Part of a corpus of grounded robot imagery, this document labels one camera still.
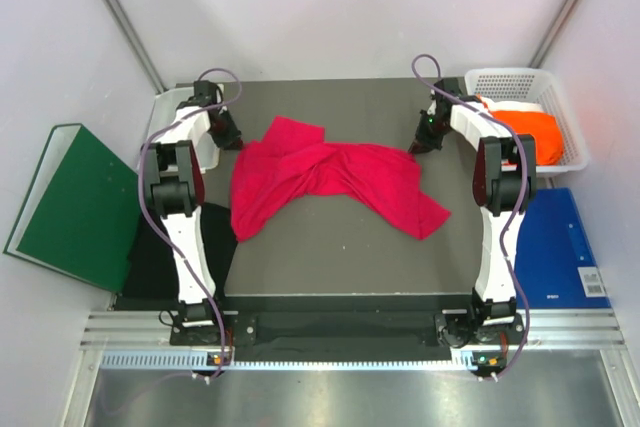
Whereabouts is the left aluminium frame post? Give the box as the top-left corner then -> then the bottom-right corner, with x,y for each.
102,0 -> 167,94

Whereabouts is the perforated cable duct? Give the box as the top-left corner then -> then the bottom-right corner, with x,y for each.
101,350 -> 498,372

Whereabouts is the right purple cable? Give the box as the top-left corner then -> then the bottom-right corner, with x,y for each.
411,53 -> 531,381

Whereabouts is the white plastic basket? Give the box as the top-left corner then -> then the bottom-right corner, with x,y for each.
464,67 -> 589,177

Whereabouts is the pink red t-shirt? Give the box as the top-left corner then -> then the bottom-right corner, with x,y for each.
230,116 -> 451,242

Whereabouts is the green ring binder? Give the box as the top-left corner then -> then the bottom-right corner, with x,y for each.
3,123 -> 140,293

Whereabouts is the black folded t-shirt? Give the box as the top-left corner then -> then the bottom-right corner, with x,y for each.
122,203 -> 238,300

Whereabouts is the orange t-shirt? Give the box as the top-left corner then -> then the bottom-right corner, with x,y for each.
480,97 -> 564,166

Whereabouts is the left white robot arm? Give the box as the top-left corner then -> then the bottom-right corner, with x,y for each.
138,78 -> 244,344

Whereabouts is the blue folder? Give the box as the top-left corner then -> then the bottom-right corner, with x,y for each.
515,188 -> 610,310

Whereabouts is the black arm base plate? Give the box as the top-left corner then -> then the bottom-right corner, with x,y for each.
168,310 -> 529,362

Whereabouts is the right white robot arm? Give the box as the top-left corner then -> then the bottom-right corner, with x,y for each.
409,78 -> 537,343

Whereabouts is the right aluminium frame post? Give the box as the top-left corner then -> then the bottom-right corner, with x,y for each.
528,0 -> 582,69

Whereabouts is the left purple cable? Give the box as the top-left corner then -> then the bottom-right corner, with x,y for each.
138,68 -> 244,381

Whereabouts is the aluminium frame post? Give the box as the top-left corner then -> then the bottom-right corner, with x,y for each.
528,0 -> 582,69
102,0 -> 167,94

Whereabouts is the purple cable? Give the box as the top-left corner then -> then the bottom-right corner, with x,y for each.
411,53 -> 531,381
138,68 -> 244,381

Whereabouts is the translucent plastic tray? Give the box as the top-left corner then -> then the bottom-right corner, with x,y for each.
146,87 -> 220,173

